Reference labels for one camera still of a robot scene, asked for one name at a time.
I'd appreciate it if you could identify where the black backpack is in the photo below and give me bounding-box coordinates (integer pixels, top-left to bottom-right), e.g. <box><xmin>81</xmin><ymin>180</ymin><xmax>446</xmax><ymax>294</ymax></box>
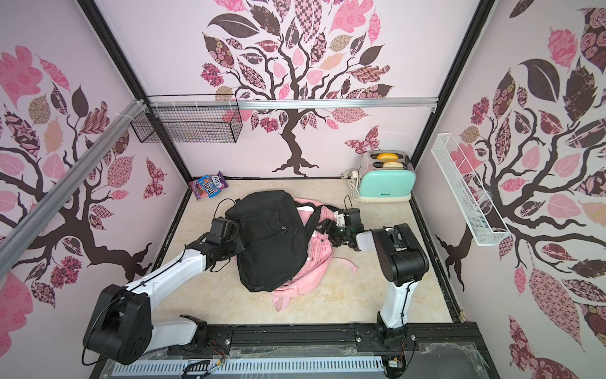
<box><xmin>225</xmin><ymin>190</ymin><xmax>323</xmax><ymax>292</ymax></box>

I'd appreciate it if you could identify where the pink backpack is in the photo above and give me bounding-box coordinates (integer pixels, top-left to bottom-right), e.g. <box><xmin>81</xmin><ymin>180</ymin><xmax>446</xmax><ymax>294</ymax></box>
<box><xmin>271</xmin><ymin>197</ymin><xmax>358</xmax><ymax>312</ymax></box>

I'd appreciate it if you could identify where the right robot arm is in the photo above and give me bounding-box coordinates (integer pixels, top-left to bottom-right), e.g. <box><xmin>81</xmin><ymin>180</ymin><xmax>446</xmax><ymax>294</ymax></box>
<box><xmin>318</xmin><ymin>221</ymin><xmax>429</xmax><ymax>350</ymax></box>

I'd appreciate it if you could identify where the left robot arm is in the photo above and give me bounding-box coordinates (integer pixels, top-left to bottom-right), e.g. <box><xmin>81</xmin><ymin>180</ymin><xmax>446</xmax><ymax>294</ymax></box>
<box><xmin>83</xmin><ymin>233</ymin><xmax>244</xmax><ymax>365</ymax></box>

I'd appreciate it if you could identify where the blue M&M's packet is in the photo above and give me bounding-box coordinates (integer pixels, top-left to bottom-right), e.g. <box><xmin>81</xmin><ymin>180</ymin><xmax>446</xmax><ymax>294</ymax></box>
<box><xmin>198</xmin><ymin>175</ymin><xmax>221</xmax><ymax>197</ymax></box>

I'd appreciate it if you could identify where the pink candy packet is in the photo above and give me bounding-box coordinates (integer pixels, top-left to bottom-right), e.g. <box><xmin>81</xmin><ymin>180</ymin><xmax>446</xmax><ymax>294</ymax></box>
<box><xmin>189</xmin><ymin>180</ymin><xmax>208</xmax><ymax>200</ymax></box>

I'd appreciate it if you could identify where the purple candy packet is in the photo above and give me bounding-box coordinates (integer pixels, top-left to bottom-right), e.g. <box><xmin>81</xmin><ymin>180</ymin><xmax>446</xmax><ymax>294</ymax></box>
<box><xmin>211</xmin><ymin>171</ymin><xmax>228</xmax><ymax>191</ymax></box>

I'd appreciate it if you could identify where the mint green toaster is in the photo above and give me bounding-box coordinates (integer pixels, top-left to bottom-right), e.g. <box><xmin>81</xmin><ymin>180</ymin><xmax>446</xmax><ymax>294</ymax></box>
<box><xmin>357</xmin><ymin>150</ymin><xmax>417</xmax><ymax>203</ymax></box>

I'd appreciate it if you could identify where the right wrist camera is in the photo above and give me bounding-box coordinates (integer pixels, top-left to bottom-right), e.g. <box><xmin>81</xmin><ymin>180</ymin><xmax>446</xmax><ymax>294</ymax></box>
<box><xmin>334</xmin><ymin>208</ymin><xmax>364</xmax><ymax>228</ymax></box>

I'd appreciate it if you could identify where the white power cord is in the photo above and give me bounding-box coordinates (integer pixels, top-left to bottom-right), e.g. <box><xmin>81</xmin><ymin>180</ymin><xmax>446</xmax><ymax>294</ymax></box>
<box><xmin>338</xmin><ymin>169</ymin><xmax>363</xmax><ymax>202</ymax></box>

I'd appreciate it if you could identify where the white cable duct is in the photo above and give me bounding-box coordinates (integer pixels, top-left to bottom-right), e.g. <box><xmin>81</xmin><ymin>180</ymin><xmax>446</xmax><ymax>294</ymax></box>
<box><xmin>108</xmin><ymin>356</ymin><xmax>383</xmax><ymax>378</ymax></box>

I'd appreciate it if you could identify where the black wire basket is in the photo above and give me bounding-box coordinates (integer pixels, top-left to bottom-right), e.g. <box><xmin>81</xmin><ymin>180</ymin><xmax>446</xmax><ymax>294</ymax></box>
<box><xmin>130</xmin><ymin>93</ymin><xmax>243</xmax><ymax>144</ymax></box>

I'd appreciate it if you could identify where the aluminium rail back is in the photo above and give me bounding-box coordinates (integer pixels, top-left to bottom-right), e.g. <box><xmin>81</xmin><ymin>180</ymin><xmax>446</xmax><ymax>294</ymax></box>
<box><xmin>151</xmin><ymin>97</ymin><xmax>439</xmax><ymax>110</ymax></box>

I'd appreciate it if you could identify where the aluminium rail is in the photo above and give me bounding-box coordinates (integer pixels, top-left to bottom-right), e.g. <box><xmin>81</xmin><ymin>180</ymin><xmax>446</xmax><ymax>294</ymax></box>
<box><xmin>151</xmin><ymin>97</ymin><xmax>439</xmax><ymax>110</ymax></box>
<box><xmin>1</xmin><ymin>99</ymin><xmax>145</xmax><ymax>276</ymax></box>

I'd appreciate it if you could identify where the white wire basket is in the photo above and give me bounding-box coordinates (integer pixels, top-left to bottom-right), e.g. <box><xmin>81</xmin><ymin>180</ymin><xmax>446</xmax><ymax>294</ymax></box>
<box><xmin>431</xmin><ymin>134</ymin><xmax>511</xmax><ymax>247</ymax></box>

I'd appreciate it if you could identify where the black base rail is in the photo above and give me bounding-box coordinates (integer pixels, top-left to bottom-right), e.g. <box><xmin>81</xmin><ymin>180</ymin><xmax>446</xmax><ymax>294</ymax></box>
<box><xmin>84</xmin><ymin>319</ymin><xmax>499</xmax><ymax>378</ymax></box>

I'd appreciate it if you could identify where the aluminium rail left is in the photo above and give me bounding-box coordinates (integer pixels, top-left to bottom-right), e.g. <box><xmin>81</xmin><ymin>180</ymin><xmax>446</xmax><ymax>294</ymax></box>
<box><xmin>1</xmin><ymin>99</ymin><xmax>145</xmax><ymax>276</ymax></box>

